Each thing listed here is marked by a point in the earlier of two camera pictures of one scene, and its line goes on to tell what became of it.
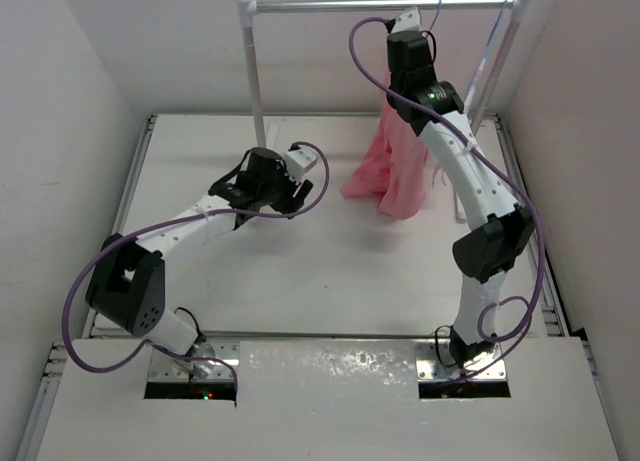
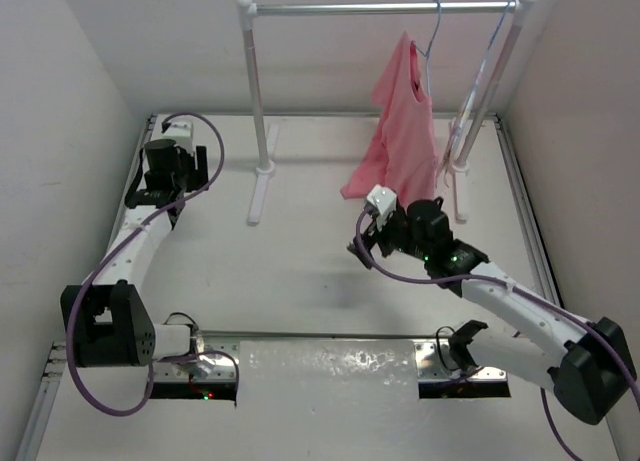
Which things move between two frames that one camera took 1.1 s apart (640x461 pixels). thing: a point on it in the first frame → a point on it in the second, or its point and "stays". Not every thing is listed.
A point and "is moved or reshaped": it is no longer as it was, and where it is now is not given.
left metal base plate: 163,367 stays
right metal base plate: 430,368 stays
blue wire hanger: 435,18 is moved or reshaped
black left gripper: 294,191 → 199,177
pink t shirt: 395,167 stays
